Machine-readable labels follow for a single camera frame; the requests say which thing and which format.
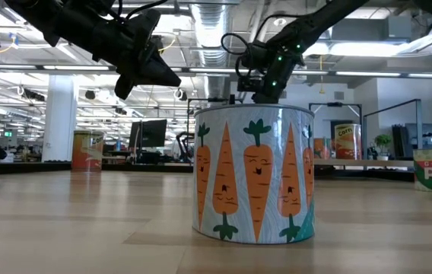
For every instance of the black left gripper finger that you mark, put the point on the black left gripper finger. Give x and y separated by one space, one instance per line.
147 38
143 78

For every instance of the short orange label can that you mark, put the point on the short orange label can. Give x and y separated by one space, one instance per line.
321 149

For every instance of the short carrot print can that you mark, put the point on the short carrot print can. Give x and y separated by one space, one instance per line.
254 171

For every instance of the tall corn label can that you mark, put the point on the tall corn label can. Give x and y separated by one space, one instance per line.
86 152
347 144

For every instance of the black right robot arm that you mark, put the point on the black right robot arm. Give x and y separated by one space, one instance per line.
315 23

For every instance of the black background robot arm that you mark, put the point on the black background robot arm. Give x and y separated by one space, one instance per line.
182 144

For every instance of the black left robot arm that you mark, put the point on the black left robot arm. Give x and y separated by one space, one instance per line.
48 19

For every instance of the black computer monitor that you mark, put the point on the black computer monitor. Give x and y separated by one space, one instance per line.
151 133

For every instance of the white square column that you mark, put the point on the white square column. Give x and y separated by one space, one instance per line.
60 118

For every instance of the small potted plant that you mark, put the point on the small potted plant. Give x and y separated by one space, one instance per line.
382 142

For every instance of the grey monitor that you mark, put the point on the grey monitor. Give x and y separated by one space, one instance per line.
421 135

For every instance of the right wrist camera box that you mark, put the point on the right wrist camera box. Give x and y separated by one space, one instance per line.
248 84

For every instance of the silver ventilation duct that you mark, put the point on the silver ventilation duct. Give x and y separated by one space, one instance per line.
210 38

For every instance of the black frame wooden shelf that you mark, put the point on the black frame wooden shelf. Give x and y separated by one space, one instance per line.
368 163

